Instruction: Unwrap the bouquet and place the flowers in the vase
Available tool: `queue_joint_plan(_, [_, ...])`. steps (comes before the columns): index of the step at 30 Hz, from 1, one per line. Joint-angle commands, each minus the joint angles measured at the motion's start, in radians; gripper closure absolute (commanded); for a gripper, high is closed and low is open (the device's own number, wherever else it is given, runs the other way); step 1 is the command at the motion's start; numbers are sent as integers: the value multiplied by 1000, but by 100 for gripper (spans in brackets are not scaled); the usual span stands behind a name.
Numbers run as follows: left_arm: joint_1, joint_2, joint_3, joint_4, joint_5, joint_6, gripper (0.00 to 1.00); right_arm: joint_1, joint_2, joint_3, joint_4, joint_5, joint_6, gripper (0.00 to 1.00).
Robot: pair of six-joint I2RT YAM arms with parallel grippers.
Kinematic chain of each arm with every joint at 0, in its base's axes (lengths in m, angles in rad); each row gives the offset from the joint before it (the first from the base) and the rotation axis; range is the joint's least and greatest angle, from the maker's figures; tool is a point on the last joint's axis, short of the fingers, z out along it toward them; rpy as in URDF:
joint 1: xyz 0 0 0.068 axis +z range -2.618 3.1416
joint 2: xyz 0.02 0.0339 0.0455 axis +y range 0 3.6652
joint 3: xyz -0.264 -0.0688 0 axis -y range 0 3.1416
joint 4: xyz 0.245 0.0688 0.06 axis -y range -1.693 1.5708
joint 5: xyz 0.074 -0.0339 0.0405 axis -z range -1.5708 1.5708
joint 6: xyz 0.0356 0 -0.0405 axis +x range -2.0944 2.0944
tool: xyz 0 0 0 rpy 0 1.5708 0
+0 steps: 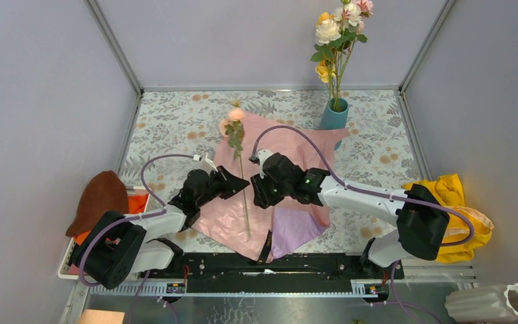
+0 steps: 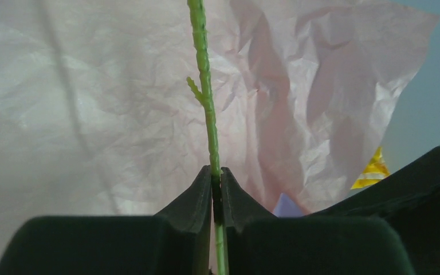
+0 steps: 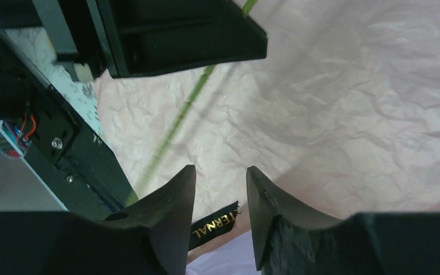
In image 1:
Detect deep pink rose stem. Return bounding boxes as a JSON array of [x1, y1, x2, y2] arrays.
[[349, 0, 374, 34]]

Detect peach rose stem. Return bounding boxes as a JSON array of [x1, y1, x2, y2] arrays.
[[219, 100, 253, 239]]

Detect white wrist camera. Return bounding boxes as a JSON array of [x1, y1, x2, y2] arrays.
[[192, 153, 218, 174], [249, 149, 273, 179]]

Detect pink wrapping paper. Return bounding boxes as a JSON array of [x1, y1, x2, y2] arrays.
[[193, 113, 348, 260]]

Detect yellow flower stems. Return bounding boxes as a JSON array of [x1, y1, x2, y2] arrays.
[[314, 12, 341, 100]]

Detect black ribbon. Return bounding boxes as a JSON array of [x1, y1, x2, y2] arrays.
[[256, 230, 272, 265]]

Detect purple wrapping paper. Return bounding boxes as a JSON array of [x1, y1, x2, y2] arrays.
[[271, 207, 326, 259]]

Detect brown cloth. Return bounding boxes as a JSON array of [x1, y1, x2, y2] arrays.
[[65, 171, 129, 237]]

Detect white ribbed vase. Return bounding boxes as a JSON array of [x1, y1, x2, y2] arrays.
[[444, 283, 518, 323]]

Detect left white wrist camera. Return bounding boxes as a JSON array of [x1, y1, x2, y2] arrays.
[[192, 153, 218, 174]]

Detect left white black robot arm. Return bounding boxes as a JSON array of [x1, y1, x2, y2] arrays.
[[69, 166, 250, 289]]

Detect floral patterned table mat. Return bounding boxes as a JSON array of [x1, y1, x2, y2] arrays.
[[120, 90, 423, 253]]

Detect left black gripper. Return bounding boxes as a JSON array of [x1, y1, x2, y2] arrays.
[[197, 166, 251, 209]]

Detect white plastic basket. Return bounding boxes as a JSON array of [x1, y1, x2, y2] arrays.
[[57, 186, 161, 280]]

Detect yellow cloth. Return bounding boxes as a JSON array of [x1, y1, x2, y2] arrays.
[[401, 173, 495, 264]]

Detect teal cylindrical vase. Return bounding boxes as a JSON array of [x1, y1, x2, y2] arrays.
[[318, 98, 349, 130]]

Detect orange cloth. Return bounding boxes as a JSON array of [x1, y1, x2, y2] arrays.
[[74, 194, 148, 244]]

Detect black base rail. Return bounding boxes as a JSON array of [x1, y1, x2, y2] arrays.
[[149, 250, 405, 296]]

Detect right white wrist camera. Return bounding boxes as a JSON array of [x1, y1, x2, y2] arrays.
[[249, 149, 273, 179]]

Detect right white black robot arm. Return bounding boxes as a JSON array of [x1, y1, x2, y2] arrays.
[[250, 150, 450, 278]]

